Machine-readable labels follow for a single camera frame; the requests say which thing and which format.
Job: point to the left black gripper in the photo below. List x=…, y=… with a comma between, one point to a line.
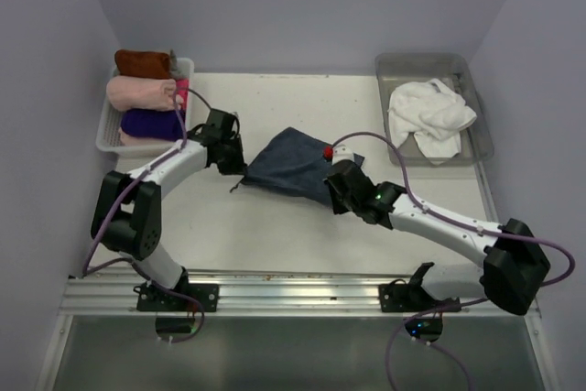
x=238, y=167

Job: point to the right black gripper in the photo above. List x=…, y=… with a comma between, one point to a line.
x=338, y=209

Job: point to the blue grey towel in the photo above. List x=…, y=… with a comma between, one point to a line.
x=292, y=164

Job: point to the brown rust towel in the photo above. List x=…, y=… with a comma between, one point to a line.
x=143, y=64

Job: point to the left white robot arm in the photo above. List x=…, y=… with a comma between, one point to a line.
x=128, y=215

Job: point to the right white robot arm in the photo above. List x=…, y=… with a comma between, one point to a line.
x=507, y=265

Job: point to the hot pink rolled towel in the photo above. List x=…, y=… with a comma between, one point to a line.
x=182, y=89

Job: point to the purple rolled towel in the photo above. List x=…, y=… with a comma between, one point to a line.
x=143, y=123

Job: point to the grey rolled towel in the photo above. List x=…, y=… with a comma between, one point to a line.
x=176, y=63

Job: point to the pale pink lower towel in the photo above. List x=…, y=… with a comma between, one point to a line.
x=133, y=141

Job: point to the light pink rolled towel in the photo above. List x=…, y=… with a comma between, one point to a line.
x=127, y=93

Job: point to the white crumpled towel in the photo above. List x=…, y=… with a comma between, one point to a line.
x=433, y=114

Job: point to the clear plastic bin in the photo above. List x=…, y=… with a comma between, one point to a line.
x=396, y=68

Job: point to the aluminium mounting rail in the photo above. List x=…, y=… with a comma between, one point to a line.
x=111, y=293

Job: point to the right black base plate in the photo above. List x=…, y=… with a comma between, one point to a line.
x=410, y=296

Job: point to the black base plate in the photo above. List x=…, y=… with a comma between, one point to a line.
x=410, y=296
x=152, y=299

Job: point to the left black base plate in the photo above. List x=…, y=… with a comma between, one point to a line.
x=152, y=299

